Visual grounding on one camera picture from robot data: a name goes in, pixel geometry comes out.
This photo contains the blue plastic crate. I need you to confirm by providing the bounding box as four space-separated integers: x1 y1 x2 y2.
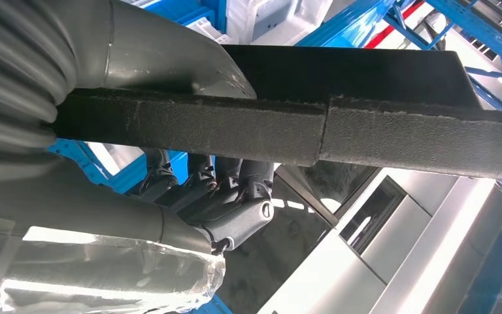
144 0 228 33

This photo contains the white plastic crate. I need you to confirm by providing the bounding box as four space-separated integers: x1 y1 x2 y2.
225 0 334 46

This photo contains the red barrier belt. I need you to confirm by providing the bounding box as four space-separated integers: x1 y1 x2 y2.
365 0 426 49

